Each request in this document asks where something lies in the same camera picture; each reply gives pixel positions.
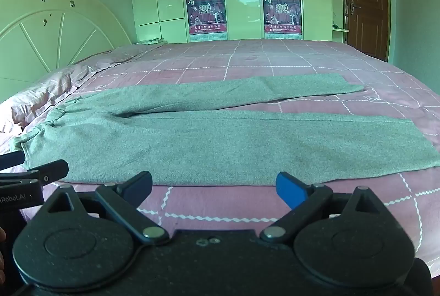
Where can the red calendar wall poster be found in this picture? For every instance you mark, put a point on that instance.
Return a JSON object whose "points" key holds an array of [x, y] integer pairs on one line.
{"points": [[206, 12], [282, 10]]}

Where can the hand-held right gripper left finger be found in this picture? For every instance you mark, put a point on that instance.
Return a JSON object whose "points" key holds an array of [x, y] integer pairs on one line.
{"points": [[137, 187]]}

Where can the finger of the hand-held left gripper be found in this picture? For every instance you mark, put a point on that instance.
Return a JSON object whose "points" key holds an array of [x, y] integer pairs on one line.
{"points": [[10, 160], [51, 170]]}

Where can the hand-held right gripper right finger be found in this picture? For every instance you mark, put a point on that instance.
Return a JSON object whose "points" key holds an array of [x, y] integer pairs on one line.
{"points": [[292, 189]]}

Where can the person's left hand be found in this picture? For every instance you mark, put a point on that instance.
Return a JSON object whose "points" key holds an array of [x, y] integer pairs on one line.
{"points": [[1, 265]]}

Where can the cream wooden headboard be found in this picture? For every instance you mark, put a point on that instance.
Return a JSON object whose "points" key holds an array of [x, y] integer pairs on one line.
{"points": [[44, 38]]}

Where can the pink pillow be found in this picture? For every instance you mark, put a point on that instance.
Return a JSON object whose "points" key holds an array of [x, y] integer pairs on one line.
{"points": [[51, 89], [120, 53]]}

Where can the green towel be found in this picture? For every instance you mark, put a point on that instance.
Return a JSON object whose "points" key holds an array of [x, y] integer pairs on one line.
{"points": [[213, 141]]}

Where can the bed with pink checked sheet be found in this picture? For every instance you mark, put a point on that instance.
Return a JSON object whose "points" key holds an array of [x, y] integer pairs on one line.
{"points": [[247, 62]]}

